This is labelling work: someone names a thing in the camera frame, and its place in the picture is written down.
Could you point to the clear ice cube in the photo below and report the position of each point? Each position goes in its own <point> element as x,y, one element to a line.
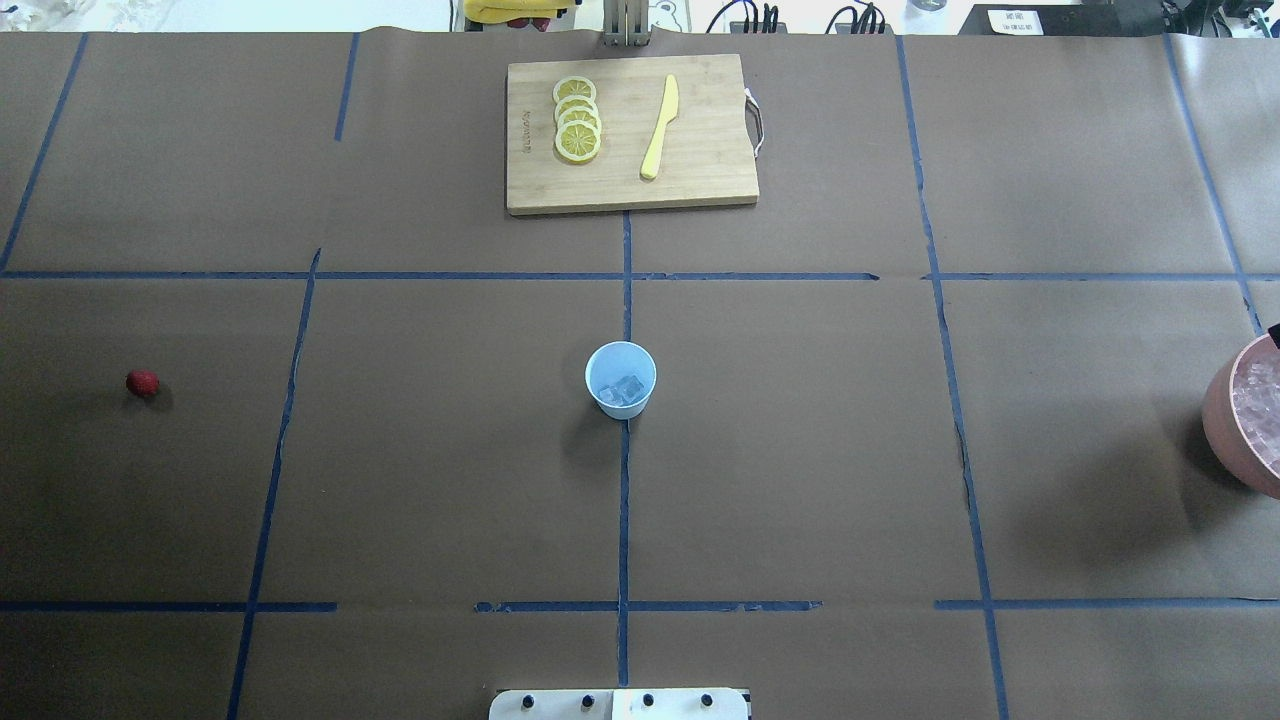
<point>623,392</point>

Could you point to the red strawberry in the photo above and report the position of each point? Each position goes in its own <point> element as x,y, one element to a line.
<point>142,383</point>

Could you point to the pile of clear ice cubes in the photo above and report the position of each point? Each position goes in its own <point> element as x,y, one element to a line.
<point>1255,402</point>

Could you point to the light blue paper cup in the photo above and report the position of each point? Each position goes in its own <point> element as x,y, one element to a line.
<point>621,377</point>

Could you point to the pink bowl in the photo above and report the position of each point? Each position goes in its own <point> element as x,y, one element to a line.
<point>1222,429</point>

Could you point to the yellow plastic knife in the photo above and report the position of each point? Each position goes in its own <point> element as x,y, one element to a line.
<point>668,111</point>

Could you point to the wooden cutting board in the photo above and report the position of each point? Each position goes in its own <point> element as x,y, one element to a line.
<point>708,160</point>

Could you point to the lemon slice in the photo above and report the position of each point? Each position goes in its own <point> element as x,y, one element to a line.
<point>569,103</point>
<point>574,88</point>
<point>577,146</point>
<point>579,124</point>

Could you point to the yellow cloth bag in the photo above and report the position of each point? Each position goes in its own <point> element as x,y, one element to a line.
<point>492,13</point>

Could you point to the aluminium frame post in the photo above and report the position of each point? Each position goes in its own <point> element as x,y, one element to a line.
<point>626,23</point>

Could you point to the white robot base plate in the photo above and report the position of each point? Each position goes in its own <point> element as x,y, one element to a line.
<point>622,703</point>

